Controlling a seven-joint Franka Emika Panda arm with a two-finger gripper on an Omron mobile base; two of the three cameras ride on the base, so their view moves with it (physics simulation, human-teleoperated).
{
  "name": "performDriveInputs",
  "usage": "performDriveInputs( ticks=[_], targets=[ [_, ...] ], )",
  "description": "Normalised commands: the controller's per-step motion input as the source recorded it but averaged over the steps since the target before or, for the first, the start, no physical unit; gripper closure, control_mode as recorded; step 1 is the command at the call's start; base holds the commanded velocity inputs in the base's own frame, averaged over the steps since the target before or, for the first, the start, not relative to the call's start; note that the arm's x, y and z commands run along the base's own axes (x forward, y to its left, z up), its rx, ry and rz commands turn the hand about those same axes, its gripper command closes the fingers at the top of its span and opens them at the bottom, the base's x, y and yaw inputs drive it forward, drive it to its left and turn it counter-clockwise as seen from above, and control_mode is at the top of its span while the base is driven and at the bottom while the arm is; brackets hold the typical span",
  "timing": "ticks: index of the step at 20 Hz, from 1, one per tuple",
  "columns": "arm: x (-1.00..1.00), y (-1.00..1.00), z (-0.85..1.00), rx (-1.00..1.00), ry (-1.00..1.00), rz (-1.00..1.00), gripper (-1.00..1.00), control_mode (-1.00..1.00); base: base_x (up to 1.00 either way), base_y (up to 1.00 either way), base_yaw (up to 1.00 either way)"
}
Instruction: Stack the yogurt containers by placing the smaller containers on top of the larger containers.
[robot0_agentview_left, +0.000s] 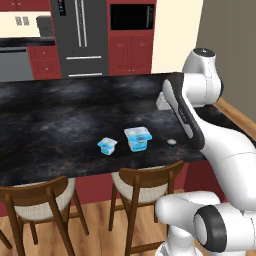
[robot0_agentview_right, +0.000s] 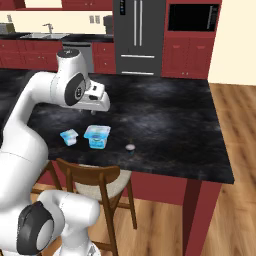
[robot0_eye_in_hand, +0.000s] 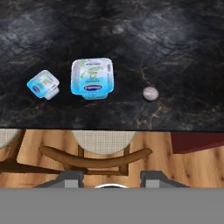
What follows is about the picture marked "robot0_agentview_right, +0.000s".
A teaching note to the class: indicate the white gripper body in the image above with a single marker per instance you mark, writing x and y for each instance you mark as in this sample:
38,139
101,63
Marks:
99,104

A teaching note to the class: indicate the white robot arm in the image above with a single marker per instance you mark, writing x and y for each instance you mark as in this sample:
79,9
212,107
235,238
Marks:
23,140

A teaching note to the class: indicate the large blue yogurt container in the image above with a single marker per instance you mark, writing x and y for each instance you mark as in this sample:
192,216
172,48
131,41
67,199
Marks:
97,136

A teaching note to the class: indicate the small blue white yogurt container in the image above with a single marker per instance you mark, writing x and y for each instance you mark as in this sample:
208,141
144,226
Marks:
69,136

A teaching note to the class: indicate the red lower cupboard run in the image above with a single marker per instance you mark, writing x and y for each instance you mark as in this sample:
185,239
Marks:
30,55
104,58

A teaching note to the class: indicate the red cupboard run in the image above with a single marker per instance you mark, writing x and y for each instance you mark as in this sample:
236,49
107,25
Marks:
86,4
104,58
30,55

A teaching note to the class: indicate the small dark cupcake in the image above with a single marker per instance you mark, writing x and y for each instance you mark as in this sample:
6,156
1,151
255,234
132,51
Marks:
130,148

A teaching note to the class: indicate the grey dishwasher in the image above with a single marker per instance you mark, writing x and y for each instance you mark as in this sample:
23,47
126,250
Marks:
85,53

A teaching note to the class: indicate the brown wooden chair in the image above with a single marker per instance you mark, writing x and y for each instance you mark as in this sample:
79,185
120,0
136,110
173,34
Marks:
100,186
53,173

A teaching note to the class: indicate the dark grey fridge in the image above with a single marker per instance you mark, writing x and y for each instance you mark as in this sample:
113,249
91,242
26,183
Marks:
139,36

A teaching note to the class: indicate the dark coffee machine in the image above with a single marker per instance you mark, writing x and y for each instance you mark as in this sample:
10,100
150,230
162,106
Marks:
108,25

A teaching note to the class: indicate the metal sink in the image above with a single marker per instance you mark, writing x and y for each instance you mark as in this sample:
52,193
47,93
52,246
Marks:
43,35

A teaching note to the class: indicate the silver tap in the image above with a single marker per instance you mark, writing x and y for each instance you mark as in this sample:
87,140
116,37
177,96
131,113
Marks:
49,28

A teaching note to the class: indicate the red upper cupboard run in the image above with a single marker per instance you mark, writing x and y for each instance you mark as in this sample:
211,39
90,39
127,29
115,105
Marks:
86,4

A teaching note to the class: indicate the tall red cupboard unit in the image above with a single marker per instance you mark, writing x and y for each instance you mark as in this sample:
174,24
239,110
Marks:
190,55

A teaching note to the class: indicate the grey toaster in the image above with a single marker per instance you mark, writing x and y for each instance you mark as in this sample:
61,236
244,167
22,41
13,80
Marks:
6,28

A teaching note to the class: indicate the black microwave oven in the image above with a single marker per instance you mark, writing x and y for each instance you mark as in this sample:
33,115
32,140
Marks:
192,17

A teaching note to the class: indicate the red kitchen island base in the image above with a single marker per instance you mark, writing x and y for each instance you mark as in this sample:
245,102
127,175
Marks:
200,213

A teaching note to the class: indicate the grey wall socket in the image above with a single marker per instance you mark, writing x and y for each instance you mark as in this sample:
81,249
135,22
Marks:
94,19
9,18

